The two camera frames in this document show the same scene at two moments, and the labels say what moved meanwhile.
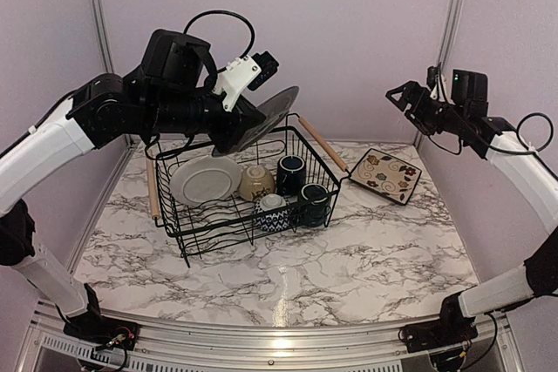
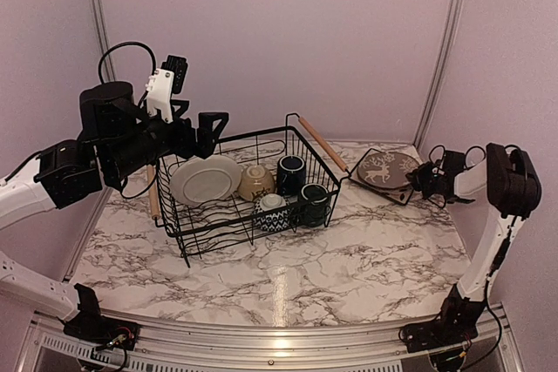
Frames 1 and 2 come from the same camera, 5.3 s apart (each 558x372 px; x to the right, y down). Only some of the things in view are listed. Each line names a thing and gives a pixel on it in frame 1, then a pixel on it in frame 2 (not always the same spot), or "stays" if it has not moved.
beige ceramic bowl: x=255 y=179 stays
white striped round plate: x=205 y=179 stays
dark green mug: x=314 y=206 stays
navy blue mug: x=290 y=175 stays
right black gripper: x=411 y=89 to x=415 y=179
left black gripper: x=242 y=117 to x=186 y=146
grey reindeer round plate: x=274 y=109 to x=387 y=169
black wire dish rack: x=280 y=184 stays
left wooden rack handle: x=153 y=191 stays
